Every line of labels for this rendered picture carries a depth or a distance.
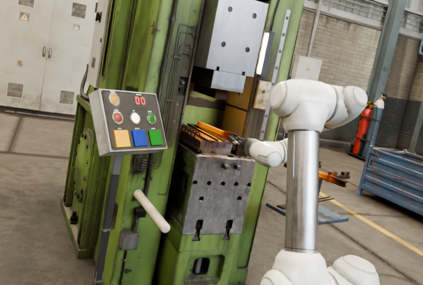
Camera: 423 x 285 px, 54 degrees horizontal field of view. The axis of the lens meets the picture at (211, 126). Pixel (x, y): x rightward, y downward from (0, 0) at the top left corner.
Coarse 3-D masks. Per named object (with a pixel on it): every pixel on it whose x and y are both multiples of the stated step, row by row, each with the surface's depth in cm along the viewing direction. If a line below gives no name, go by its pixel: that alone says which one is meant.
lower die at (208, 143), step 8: (184, 128) 254; (184, 136) 242; (192, 136) 233; (200, 136) 234; (208, 136) 237; (200, 144) 224; (208, 144) 226; (216, 144) 228; (224, 144) 231; (208, 152) 227; (216, 152) 229; (224, 152) 232
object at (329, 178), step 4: (320, 172) 222; (320, 176) 221; (324, 176) 219; (328, 176) 216; (332, 176) 216; (328, 180) 216; (332, 180) 216; (336, 180) 214; (340, 180) 211; (340, 184) 212; (344, 184) 210
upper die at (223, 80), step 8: (192, 72) 242; (200, 72) 232; (208, 72) 223; (216, 72) 219; (224, 72) 221; (192, 80) 241; (200, 80) 231; (208, 80) 222; (216, 80) 220; (224, 80) 222; (232, 80) 224; (240, 80) 226; (216, 88) 221; (224, 88) 223; (232, 88) 225; (240, 88) 227
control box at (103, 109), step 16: (96, 96) 178; (128, 96) 189; (144, 96) 197; (96, 112) 178; (112, 112) 179; (128, 112) 186; (144, 112) 194; (96, 128) 178; (112, 128) 176; (128, 128) 184; (144, 128) 191; (160, 128) 199; (112, 144) 174
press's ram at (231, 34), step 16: (208, 0) 221; (224, 0) 212; (240, 0) 216; (208, 16) 219; (224, 16) 214; (240, 16) 218; (256, 16) 222; (208, 32) 217; (224, 32) 216; (240, 32) 220; (256, 32) 224; (208, 48) 215; (224, 48) 218; (240, 48) 222; (256, 48) 226; (208, 64) 216; (224, 64) 220; (240, 64) 224
